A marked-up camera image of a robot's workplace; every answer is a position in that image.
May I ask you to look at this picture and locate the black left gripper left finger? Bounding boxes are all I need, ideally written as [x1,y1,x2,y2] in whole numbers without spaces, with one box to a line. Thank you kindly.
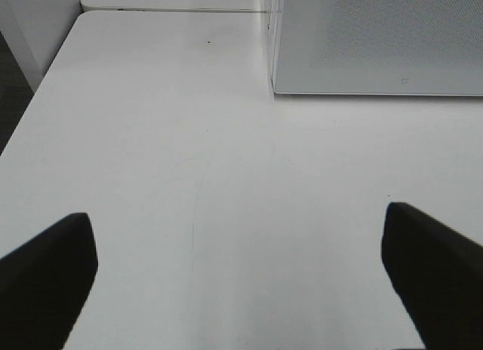
[1,213,98,349]

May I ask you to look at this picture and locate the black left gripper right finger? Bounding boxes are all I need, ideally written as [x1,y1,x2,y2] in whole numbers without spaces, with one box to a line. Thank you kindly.
[380,202,482,349]

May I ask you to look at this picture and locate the white microwave door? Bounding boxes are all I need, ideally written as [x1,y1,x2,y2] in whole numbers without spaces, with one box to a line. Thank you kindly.
[272,0,482,96]

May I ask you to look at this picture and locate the white microwave oven body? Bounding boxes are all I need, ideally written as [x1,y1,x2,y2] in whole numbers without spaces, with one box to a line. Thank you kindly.
[260,0,285,94]

